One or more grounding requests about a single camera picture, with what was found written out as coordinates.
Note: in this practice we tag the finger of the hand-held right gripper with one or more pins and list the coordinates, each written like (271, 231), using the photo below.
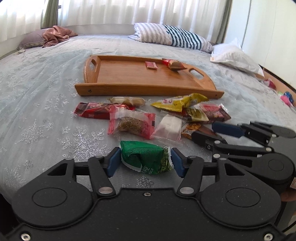
(205, 139)
(227, 129)

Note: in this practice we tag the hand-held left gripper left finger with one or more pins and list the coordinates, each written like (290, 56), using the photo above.
(113, 162)

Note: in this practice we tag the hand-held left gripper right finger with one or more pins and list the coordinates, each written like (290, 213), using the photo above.
(179, 162)

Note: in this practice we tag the brown nut snack packet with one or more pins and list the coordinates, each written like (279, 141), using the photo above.
(190, 129)

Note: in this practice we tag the brown and red bar packet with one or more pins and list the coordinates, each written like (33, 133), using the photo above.
(217, 113)

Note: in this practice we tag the green snack packet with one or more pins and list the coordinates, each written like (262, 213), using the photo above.
(143, 156)

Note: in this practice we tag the clear packet with white cake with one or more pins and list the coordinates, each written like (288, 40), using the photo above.
(170, 126)

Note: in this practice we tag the pink clear cake packet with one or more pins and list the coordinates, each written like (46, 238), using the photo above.
(131, 124)

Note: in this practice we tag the dark red chocolate bar packet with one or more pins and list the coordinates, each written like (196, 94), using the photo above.
(92, 110)

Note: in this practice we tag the wooden tray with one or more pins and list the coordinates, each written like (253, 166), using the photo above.
(138, 76)

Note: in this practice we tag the person's right hand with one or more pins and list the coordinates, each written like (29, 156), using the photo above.
(289, 194)

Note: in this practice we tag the olive gold snack packet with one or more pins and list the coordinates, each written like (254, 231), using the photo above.
(196, 115)

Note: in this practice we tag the yellow snack packet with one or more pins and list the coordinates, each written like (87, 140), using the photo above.
(175, 103)

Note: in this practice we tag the beige nougat packet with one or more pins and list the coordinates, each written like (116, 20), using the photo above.
(127, 101)

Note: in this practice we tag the red toy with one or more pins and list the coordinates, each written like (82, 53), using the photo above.
(270, 83)

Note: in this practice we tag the pink and blue toy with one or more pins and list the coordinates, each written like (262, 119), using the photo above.
(288, 98)

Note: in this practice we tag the white pillow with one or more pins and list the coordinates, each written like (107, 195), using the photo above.
(235, 58)

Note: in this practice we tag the red and gold snack packet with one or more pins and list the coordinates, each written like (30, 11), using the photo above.
(173, 64)

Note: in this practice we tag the small red snack packet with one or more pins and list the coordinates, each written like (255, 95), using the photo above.
(151, 65)

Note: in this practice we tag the light blue snowflake bedspread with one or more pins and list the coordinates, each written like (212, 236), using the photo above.
(41, 104)

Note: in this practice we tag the blue striped pillow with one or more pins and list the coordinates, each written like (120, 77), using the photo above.
(171, 36)

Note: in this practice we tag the green curtain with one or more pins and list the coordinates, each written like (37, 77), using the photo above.
(225, 20)
(49, 14)

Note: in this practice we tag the pink crumpled cloth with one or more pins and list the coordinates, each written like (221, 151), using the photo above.
(57, 34)

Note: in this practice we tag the purple pillow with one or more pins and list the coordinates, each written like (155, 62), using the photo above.
(32, 40)

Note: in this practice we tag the white sheer curtain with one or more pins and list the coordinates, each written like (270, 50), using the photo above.
(115, 11)

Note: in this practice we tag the wooden bed frame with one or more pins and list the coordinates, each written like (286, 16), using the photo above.
(282, 81)

